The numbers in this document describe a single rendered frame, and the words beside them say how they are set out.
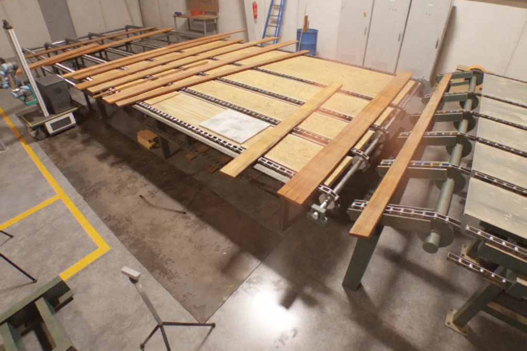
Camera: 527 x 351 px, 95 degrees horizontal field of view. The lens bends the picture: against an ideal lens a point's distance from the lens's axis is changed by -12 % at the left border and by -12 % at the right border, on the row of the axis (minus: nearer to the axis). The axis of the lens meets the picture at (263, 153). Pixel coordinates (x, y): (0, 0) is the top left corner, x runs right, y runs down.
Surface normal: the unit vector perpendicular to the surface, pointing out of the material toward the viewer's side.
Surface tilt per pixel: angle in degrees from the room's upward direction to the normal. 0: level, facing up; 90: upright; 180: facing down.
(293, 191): 0
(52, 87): 90
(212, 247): 0
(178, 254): 0
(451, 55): 90
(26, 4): 86
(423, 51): 90
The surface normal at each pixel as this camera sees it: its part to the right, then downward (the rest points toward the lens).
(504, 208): 0.00, -0.82
